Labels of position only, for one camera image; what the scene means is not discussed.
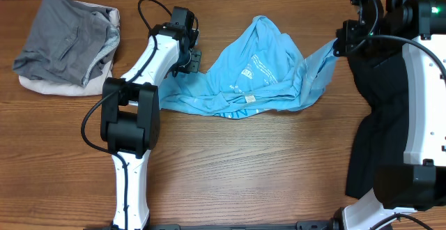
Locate light blue printed t-shirt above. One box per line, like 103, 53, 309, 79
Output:
159, 16, 337, 119

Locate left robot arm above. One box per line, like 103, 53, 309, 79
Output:
100, 7, 201, 229

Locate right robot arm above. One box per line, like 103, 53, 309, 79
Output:
321, 0, 445, 229

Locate white folded garment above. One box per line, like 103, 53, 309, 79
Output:
18, 0, 121, 97

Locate black t-shirt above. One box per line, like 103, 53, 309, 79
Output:
345, 52, 409, 199

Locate grey folded trousers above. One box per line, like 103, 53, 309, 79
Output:
13, 0, 121, 89

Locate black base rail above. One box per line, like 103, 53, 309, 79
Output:
83, 220, 394, 230

